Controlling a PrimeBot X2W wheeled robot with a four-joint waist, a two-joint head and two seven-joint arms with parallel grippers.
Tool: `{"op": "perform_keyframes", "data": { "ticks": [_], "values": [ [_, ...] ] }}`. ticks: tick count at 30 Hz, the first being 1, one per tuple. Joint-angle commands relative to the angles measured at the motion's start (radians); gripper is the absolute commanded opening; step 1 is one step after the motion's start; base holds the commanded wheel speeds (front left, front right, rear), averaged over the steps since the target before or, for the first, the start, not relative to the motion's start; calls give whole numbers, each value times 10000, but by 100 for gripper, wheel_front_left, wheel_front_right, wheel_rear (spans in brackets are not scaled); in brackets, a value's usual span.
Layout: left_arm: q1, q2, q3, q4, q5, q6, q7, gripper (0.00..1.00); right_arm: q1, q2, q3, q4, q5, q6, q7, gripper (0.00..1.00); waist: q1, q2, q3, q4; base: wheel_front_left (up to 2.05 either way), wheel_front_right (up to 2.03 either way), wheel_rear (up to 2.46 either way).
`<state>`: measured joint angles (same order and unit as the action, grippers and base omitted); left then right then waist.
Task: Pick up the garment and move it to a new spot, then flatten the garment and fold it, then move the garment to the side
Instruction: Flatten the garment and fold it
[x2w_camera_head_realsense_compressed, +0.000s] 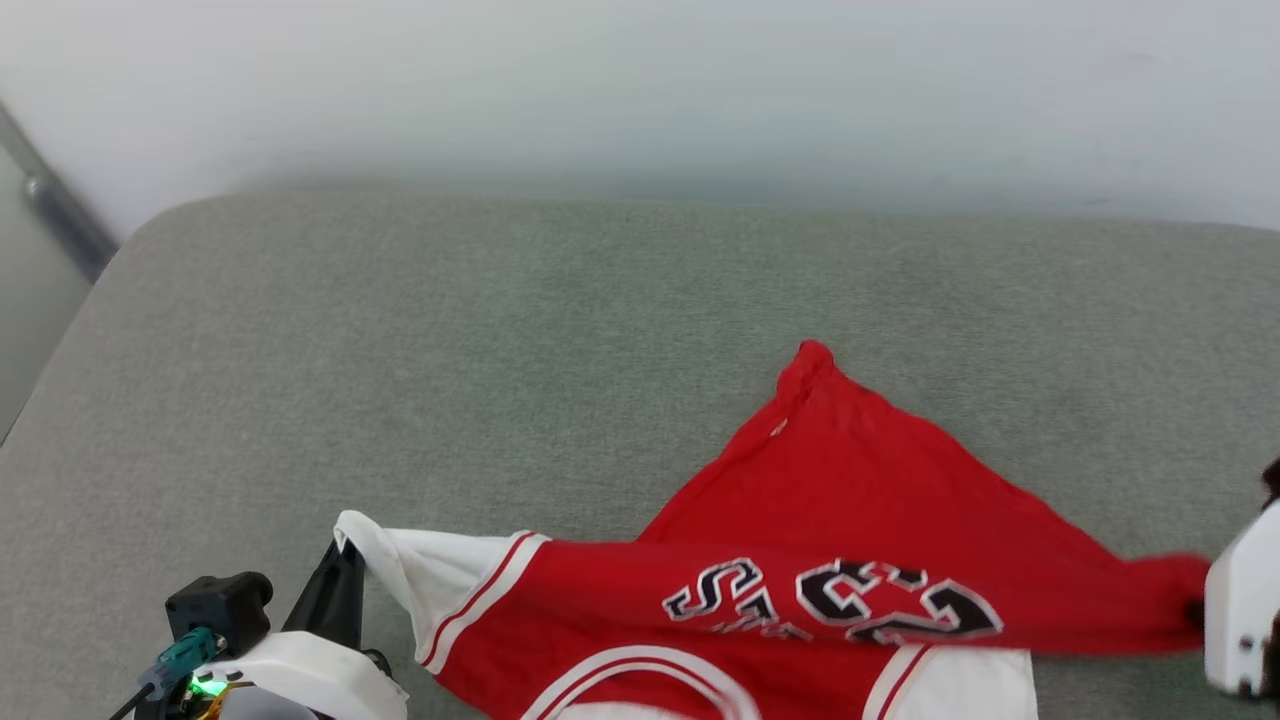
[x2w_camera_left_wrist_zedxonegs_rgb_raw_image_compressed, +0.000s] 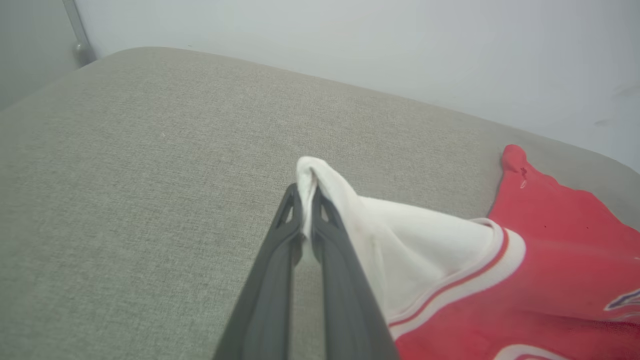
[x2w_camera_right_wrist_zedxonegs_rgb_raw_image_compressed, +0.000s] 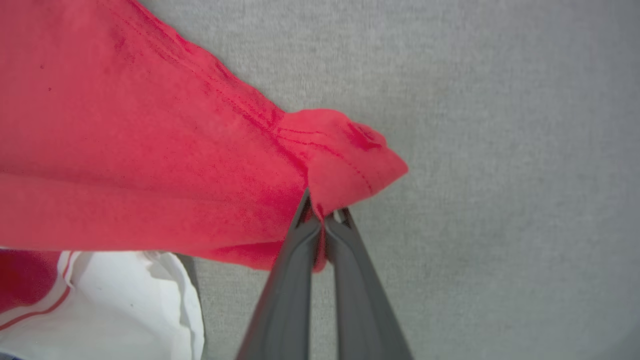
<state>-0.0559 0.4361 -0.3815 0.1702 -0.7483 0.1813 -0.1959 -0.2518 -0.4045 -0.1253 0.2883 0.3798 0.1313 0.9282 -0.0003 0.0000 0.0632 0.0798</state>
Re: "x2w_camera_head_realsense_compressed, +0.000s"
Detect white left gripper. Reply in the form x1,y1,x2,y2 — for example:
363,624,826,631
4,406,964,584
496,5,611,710
192,538,410,720

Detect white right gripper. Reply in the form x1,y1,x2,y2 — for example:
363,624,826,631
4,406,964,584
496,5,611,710
1184,458,1280,698

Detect red and white basketball jersey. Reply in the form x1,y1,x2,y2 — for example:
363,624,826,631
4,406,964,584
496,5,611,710
335,340,1213,720

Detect grey fabric sofa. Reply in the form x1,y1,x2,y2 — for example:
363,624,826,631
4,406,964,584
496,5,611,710
0,185,1280,720

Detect dark grey metal bar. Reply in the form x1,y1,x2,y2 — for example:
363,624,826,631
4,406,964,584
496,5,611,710
0,100,120,284

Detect teal left camera connector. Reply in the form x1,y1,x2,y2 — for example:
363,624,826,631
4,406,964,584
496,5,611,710
138,627,227,702

